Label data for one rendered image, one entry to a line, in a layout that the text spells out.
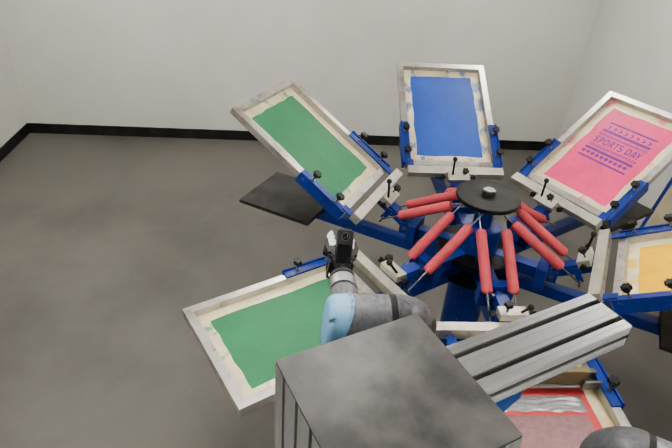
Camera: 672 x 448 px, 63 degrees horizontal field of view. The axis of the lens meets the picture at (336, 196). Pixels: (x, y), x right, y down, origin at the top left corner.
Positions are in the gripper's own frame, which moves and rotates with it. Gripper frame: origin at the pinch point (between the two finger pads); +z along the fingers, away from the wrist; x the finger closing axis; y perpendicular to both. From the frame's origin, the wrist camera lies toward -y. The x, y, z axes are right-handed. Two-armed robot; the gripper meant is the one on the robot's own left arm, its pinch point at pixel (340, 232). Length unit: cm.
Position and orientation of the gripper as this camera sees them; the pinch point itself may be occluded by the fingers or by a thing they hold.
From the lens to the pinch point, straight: 170.1
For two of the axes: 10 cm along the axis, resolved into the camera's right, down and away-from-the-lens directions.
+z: -0.5, -5.2, 8.6
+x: 9.8, 1.4, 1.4
